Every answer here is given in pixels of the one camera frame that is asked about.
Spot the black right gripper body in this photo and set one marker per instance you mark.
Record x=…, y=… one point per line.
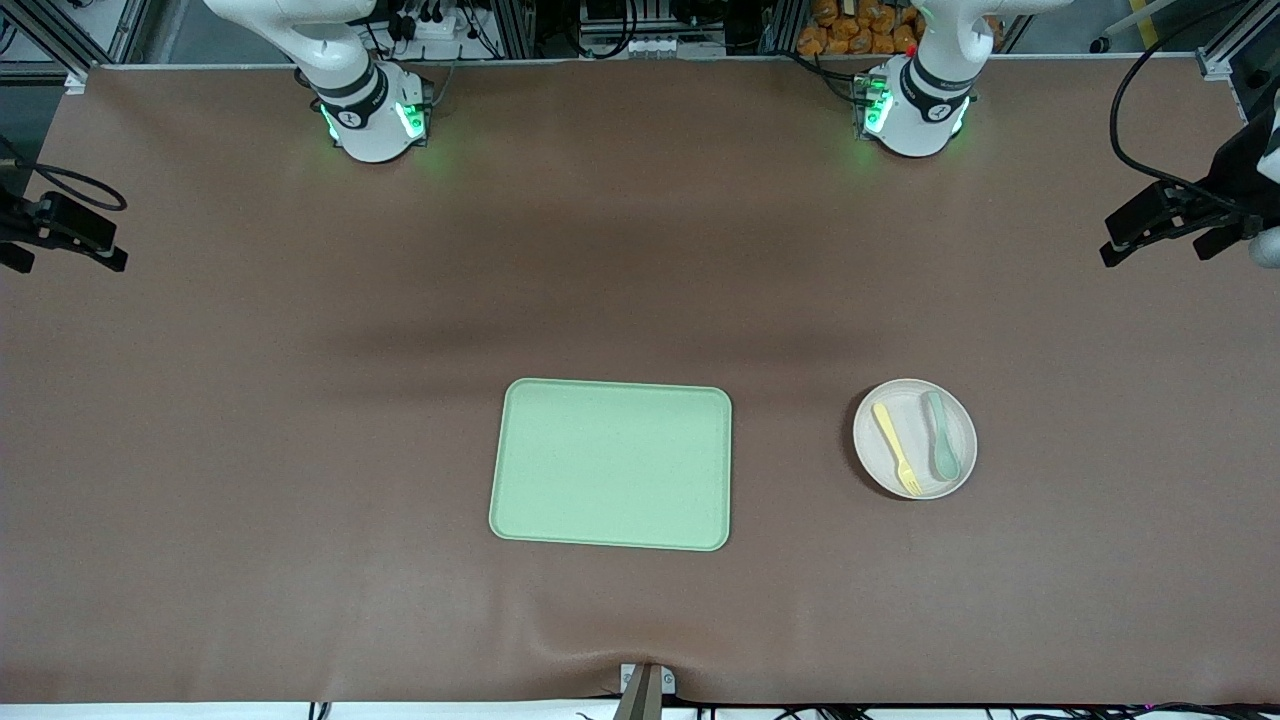
x=40, y=220

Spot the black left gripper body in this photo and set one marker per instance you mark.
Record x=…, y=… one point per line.
x=1226, y=176

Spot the round beige plate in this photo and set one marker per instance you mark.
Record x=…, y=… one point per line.
x=915, y=420

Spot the yellow plastic fork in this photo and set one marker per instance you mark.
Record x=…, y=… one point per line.
x=893, y=440

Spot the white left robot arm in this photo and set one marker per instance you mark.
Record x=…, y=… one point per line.
x=915, y=110

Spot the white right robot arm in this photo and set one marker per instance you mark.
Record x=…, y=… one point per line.
x=365, y=110

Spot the brown table mat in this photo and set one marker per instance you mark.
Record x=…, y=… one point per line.
x=300, y=400

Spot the pale green plastic spoon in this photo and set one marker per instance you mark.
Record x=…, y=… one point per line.
x=945, y=455

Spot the orange bread rolls pile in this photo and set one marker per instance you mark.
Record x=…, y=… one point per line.
x=850, y=35

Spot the white power strip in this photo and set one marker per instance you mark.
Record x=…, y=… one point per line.
x=435, y=28

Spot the white terminal strip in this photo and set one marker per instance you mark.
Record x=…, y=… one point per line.
x=650, y=46

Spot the light green rectangular tray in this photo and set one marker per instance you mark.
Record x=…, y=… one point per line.
x=610, y=465

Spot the aluminium frame profile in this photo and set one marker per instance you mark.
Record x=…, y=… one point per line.
x=1235, y=45
x=60, y=35

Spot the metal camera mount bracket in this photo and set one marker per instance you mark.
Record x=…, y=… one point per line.
x=645, y=690

